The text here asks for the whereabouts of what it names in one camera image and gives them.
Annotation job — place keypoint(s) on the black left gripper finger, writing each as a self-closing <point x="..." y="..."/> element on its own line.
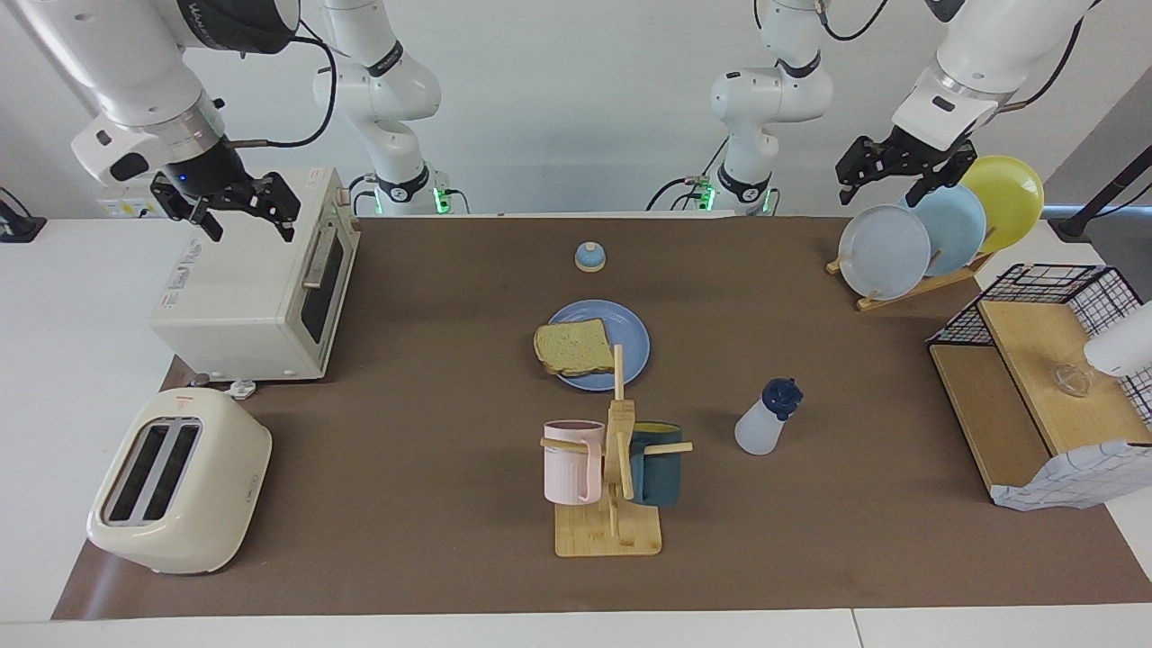
<point x="936" y="180"/>
<point x="846" y="184"/>

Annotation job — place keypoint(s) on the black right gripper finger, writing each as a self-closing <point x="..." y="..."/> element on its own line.
<point x="283" y="216"/>
<point x="209" y="223"/>

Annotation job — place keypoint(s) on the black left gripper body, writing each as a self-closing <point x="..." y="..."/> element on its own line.
<point x="909" y="153"/>

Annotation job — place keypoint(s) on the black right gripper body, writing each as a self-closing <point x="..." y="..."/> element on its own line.
<point x="216" y="184"/>

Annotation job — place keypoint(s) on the translucent squeeze bottle blue cap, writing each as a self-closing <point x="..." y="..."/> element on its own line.
<point x="760" y="427"/>

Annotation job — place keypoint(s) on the slice of toast bread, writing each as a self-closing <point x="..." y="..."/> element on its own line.
<point x="571" y="346"/>

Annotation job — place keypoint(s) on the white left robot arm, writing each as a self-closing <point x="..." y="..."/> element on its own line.
<point x="990" y="54"/>

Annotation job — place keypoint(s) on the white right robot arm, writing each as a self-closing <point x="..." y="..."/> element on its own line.
<point x="135" y="72"/>

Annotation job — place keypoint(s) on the light blue plate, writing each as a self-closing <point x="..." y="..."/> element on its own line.
<point x="954" y="225"/>

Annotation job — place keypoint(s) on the pale grey plate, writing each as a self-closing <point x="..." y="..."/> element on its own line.
<point x="882" y="252"/>

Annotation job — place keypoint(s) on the yellow plate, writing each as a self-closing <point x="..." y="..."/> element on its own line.
<point x="1012" y="202"/>

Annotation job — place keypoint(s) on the wooden plate rack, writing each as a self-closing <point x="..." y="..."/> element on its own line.
<point x="909" y="292"/>

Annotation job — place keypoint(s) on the small blue seasoning shaker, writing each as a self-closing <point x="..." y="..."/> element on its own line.
<point x="589" y="259"/>

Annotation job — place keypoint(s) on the periwinkle blue plate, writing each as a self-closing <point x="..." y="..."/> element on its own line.
<point x="630" y="342"/>

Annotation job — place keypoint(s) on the white toaster oven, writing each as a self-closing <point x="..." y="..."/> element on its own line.
<point x="243" y="279"/>

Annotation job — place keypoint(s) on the black stand pole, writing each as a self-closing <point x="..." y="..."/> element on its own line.
<point x="1102" y="193"/>

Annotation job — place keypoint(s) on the black desk device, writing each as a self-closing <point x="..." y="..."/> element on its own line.
<point x="18" y="225"/>

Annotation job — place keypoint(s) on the small clear glass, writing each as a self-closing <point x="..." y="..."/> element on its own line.
<point x="1074" y="380"/>

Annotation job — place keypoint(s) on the blurry white cylinder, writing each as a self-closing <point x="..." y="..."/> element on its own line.
<point x="1120" y="346"/>

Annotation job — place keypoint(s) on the large brown table mat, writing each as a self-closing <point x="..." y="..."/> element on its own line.
<point x="405" y="450"/>

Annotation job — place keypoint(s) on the cream two-slot toaster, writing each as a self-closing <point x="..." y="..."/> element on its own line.
<point x="207" y="504"/>

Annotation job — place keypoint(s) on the white checkered cloth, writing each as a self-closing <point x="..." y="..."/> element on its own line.
<point x="1071" y="477"/>

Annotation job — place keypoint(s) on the dark teal mug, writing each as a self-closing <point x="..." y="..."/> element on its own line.
<point x="657" y="472"/>

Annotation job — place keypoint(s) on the pink ribbed mug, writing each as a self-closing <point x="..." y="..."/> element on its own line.
<point x="567" y="468"/>

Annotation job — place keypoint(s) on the wooden mug tree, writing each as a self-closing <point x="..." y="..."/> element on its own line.
<point x="607" y="531"/>

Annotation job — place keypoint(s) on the white wall socket strip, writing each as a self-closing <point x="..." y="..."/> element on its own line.
<point x="121" y="207"/>

